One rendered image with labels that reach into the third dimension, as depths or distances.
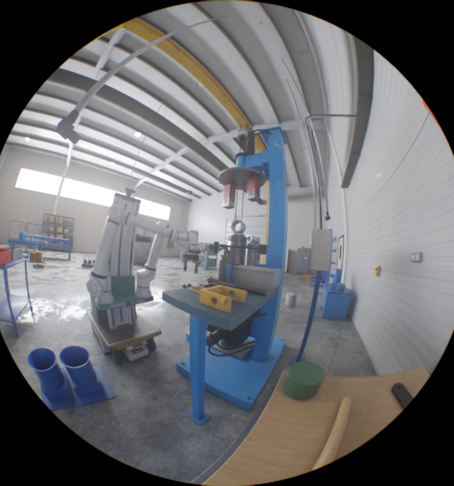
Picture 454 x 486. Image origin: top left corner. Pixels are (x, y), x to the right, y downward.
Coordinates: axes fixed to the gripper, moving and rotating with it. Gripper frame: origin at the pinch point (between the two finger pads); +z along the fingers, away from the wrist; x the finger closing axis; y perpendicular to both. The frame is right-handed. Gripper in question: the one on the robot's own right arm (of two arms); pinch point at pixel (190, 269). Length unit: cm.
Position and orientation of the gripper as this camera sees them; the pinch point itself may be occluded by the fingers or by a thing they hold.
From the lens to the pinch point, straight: 130.3
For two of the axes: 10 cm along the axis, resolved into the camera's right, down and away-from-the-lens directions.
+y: -5.3, -0.9, -8.5
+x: 8.5, 0.4, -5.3
